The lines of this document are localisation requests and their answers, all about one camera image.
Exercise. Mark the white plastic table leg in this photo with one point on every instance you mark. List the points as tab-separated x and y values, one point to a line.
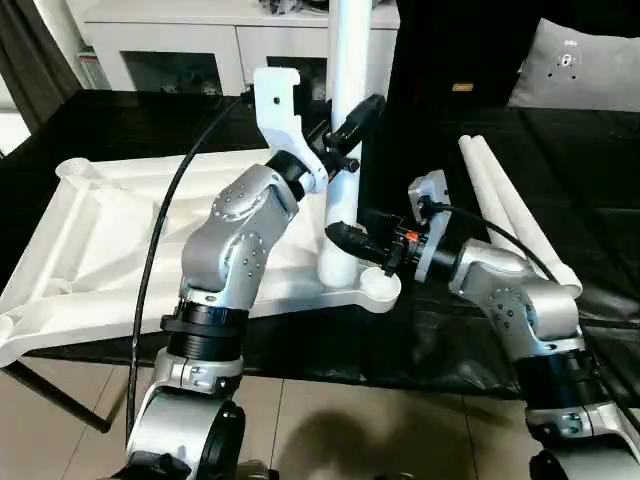
347	50
480	175
525	215

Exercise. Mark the white plastic table top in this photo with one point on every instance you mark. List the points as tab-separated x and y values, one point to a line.
100	250

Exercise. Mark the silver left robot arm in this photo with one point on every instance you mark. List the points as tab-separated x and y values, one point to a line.
230	225

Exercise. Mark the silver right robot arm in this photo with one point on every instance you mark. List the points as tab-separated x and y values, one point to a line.
510	300

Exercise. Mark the black box with gold label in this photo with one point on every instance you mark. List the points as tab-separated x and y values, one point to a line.
460	50

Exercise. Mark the black tangled item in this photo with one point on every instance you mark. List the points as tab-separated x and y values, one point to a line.
280	4

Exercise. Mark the white cabinet with glass doors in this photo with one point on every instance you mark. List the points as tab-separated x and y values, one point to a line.
225	35

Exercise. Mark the black work mat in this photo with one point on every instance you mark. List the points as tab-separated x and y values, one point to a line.
590	190

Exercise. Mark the grey printed cushion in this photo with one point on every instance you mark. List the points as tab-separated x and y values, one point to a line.
585	70

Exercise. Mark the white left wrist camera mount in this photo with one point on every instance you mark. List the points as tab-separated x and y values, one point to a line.
280	115

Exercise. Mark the black metal frame leg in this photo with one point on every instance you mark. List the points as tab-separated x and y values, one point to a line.
65	395

